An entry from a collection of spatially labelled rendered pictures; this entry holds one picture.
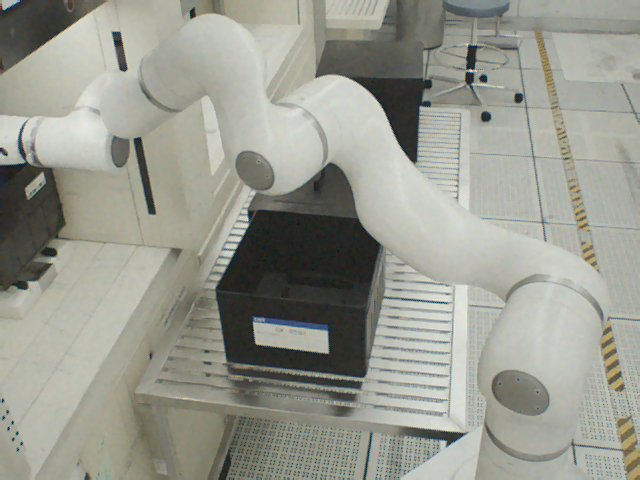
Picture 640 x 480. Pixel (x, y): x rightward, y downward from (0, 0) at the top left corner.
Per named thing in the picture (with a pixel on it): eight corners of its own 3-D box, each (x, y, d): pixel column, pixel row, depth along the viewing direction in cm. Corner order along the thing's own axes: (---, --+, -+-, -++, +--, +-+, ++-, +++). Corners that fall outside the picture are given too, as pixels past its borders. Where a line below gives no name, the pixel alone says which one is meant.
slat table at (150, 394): (436, 642, 161) (466, 432, 117) (192, 601, 170) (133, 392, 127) (452, 293, 265) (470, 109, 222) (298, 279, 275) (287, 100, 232)
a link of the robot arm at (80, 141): (51, 102, 114) (28, 145, 109) (123, 107, 112) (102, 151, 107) (72, 136, 121) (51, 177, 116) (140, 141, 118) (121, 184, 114)
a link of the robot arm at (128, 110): (170, 3, 100) (75, 87, 120) (131, 83, 91) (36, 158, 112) (218, 43, 104) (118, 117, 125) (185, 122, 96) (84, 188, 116)
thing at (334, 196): (371, 259, 158) (371, 210, 151) (246, 247, 164) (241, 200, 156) (387, 192, 182) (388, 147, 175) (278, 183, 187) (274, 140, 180)
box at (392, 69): (419, 163, 194) (423, 78, 180) (317, 160, 197) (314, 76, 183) (419, 119, 217) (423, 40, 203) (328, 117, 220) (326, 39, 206)
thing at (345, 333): (223, 360, 133) (212, 291, 124) (262, 272, 155) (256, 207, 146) (366, 379, 128) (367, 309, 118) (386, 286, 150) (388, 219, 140)
